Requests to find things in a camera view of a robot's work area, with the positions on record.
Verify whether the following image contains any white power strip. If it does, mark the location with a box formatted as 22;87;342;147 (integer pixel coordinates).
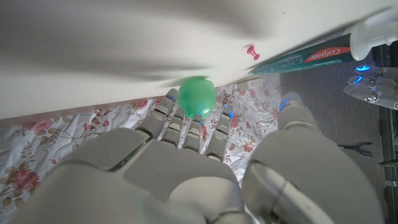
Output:
238;77;266;92

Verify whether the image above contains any cream table mat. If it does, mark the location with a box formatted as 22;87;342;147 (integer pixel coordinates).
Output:
0;0;398;121

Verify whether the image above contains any green egg-shaped ball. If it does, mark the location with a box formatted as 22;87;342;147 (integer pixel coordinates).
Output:
177;77;216;120

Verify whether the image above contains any pink push pin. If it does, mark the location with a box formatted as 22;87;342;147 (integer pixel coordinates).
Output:
246;45;261;62

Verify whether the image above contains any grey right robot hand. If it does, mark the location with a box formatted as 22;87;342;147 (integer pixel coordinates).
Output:
12;88;385;224

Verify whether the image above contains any floral backdrop cloth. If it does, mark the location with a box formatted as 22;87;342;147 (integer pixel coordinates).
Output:
0;73;282;219

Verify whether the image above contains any black stand foot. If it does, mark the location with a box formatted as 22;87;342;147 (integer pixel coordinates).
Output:
338;141;374;157

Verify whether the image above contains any green Colgate toothpaste tube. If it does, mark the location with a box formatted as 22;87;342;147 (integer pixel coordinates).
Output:
248;17;398;75

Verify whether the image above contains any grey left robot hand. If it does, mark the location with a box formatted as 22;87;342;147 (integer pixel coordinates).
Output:
343;64;398;111

